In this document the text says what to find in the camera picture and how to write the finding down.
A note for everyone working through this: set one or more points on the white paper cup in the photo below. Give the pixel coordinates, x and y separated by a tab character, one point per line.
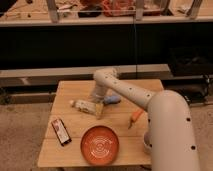
146	143

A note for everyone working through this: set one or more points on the blue sponge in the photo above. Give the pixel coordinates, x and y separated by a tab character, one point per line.
113	99

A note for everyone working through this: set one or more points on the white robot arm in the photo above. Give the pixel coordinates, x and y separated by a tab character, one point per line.
170	127

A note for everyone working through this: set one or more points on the orange ceramic bowl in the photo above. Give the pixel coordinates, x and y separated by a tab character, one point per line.
99	146

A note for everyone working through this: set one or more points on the wooden folding table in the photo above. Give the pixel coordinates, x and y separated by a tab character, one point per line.
131	149

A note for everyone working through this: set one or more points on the white plastic bottle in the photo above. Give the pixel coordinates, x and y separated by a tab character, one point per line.
83	106

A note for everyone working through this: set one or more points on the grey metal bench rail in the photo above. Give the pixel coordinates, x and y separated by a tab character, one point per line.
51	76

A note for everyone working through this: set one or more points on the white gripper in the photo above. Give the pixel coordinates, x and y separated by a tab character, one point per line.
97	95

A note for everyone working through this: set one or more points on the orange carrot toy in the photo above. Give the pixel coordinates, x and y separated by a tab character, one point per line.
135	116

